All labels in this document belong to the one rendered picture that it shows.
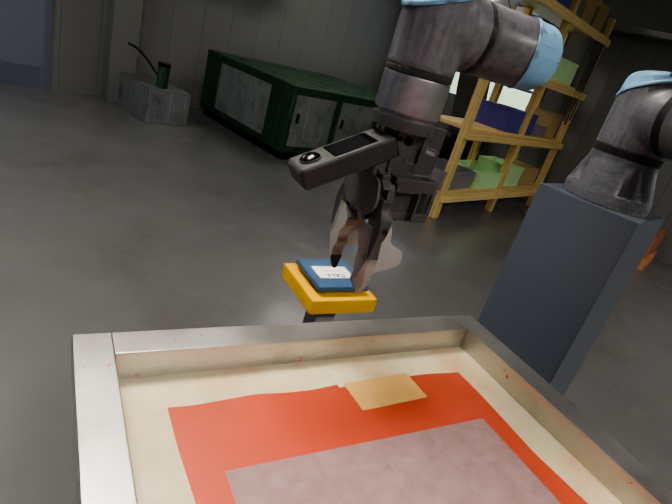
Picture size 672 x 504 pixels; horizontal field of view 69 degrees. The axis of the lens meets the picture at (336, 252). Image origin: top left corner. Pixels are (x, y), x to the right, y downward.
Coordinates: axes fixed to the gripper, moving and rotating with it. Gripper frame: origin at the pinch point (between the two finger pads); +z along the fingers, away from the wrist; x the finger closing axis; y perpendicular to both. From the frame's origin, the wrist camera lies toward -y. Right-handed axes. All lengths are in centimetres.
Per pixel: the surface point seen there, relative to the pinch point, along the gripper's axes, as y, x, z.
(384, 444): 0.4, -16.6, 12.6
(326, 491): -8.9, -20.3, 12.5
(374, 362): 7.3, -3.4, 12.6
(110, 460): -27.4, -15.2, 8.9
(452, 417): 12.2, -14.9, 12.7
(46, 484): -30, 66, 108
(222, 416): -15.8, -9.0, 12.5
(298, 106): 194, 432, 50
